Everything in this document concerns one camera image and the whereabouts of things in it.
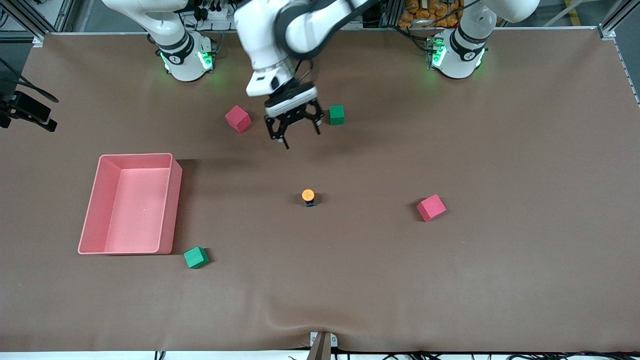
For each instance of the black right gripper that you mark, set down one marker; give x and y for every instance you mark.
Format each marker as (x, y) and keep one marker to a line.
(33, 108)

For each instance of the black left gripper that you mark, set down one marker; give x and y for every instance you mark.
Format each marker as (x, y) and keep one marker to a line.
(292, 92)

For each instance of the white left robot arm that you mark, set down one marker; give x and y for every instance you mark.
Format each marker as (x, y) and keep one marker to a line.
(260, 35)

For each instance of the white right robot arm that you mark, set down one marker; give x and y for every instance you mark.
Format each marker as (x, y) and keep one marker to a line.
(182, 60)

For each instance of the green foam cube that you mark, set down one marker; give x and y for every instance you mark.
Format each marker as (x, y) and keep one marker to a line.
(337, 115)
(196, 257)

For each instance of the pink foam cube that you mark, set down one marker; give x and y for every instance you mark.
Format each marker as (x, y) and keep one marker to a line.
(237, 118)
(431, 207)

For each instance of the pink plastic bin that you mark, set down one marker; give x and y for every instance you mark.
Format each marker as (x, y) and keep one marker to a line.
(135, 210)

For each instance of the white power strip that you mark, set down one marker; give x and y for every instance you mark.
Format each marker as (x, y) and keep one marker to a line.
(216, 12)

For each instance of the brown table mat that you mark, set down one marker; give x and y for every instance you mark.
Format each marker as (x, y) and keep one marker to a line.
(320, 280)

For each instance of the orange packets pile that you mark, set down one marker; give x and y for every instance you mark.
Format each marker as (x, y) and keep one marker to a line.
(427, 15)

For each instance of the aluminium frame profile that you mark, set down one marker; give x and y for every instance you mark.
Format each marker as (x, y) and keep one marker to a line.
(617, 17)
(35, 17)

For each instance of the metal table edge bracket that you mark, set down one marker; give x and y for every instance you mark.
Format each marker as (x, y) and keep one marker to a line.
(322, 345)

